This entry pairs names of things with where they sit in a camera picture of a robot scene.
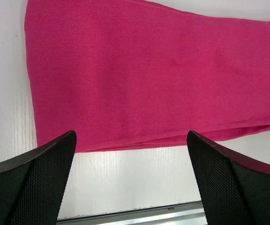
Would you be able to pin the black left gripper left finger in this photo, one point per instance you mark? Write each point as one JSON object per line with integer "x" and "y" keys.
{"x": 32, "y": 184}

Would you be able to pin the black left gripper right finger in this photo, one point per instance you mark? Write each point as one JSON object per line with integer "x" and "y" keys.
{"x": 234, "y": 188}

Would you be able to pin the pink trousers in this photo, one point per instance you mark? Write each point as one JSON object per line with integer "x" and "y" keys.
{"x": 133, "y": 74}

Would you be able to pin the aluminium front rail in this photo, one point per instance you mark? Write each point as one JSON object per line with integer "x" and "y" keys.
{"x": 180, "y": 214}

